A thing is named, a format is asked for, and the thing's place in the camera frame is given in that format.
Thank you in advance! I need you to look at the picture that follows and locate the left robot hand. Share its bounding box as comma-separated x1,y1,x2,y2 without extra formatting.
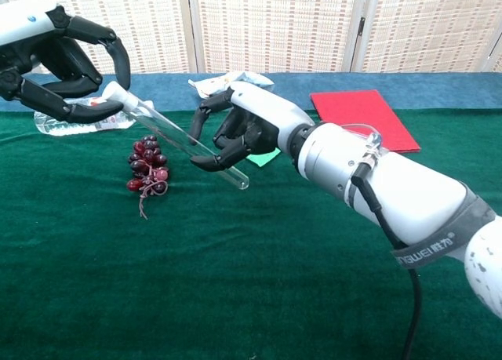
0,0,132,125

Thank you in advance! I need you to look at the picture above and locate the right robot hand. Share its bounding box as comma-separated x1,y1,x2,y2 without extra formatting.
188,81,317,173

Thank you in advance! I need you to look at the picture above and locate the clear glass test tube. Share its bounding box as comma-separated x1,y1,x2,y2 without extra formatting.
123,95,251,191

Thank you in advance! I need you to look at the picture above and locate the green square sachet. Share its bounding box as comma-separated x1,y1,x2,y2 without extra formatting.
246,147,282,168

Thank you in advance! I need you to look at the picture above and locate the white crumpled snack bag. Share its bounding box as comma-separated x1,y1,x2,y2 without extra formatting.
187,71,275,100

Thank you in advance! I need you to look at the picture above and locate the clear plastic water bottle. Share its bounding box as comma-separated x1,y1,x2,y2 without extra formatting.
33,96,137,137

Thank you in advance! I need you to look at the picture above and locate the woven bamboo screen panel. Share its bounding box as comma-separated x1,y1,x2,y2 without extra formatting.
187,0,369,75
0,0,198,76
352,0,502,74
484,30,502,73

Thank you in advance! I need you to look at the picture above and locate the red flat folder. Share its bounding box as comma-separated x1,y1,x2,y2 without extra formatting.
310,89,421,154

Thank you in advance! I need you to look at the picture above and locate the dark red grape bunch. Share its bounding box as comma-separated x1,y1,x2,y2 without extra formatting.
125,134,170,220

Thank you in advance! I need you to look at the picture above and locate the blue table cover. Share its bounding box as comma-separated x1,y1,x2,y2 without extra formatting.
0,71,502,114

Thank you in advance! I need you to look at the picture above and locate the dark green velvet cloth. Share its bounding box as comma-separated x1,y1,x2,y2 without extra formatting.
0,107,502,360

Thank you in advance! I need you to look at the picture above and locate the grey printed arm strap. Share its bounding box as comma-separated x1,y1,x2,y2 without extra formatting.
390,183,497,270

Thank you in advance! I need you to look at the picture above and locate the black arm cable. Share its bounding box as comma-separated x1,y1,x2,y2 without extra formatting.
351,162,424,360

